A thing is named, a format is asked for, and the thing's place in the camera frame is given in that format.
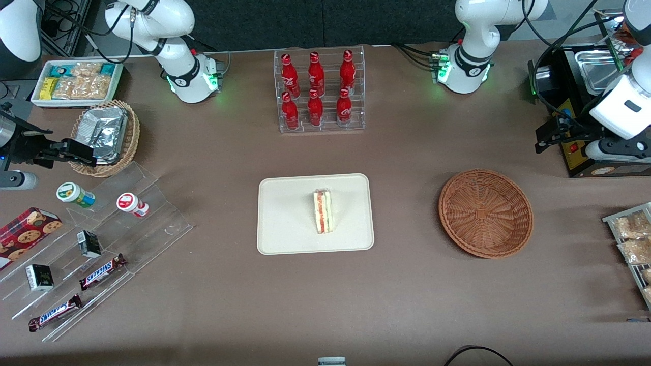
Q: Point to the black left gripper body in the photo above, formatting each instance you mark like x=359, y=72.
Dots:
x=573, y=130

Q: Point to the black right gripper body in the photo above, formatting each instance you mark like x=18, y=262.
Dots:
x=24, y=146

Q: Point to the triangle sandwich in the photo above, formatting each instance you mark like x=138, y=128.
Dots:
x=323, y=212

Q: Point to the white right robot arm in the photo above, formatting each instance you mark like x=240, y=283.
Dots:
x=173, y=56

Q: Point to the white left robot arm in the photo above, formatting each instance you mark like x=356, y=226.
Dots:
x=475, y=30

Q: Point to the light wicker basket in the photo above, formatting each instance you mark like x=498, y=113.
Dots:
x=129, y=137

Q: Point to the brown round wicker basket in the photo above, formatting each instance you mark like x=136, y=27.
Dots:
x=485, y=213

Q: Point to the cream plastic tray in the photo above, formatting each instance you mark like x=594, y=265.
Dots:
x=285, y=218

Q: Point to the silver foil pack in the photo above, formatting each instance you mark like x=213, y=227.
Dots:
x=101, y=129

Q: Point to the green lid cup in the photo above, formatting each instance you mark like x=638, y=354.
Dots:
x=74, y=194

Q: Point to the white snack bin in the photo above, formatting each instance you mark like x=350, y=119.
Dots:
x=35, y=99

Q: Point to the black countertop appliance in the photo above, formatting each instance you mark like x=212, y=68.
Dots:
x=559, y=76

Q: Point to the clear bag of crackers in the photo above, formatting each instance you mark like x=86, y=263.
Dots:
x=81, y=87
x=86, y=69

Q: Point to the yellow snack packet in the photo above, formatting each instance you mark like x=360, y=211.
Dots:
x=48, y=89

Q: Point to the red lid cup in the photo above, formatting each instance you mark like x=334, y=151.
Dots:
x=131, y=204

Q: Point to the teal snack packet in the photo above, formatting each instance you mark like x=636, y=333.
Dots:
x=107, y=68
x=61, y=70

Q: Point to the small black box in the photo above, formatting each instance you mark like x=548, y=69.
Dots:
x=39, y=277
x=89, y=244

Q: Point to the red cookie box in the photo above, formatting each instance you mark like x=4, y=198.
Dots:
x=25, y=236

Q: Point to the clear acrylic stepped display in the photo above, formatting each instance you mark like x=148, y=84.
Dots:
x=152, y=223

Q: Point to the clear bag of snacks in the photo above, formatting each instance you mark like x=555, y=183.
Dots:
x=633, y=226
x=635, y=250

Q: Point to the snickers bar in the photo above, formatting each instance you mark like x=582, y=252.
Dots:
x=101, y=272
x=55, y=313

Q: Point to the red cola bottle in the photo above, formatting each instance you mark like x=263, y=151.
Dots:
x=344, y=108
x=290, y=76
x=316, y=73
x=315, y=109
x=347, y=71
x=290, y=113

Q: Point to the clear acrylic bottle rack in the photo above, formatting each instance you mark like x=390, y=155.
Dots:
x=330, y=129

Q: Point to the small grey object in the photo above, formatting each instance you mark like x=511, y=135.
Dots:
x=331, y=361

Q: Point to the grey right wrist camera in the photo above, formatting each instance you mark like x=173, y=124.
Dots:
x=18, y=180

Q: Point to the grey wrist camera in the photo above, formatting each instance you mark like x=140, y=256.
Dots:
x=618, y=150
x=18, y=180

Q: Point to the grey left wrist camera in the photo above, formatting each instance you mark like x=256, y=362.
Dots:
x=618, y=150

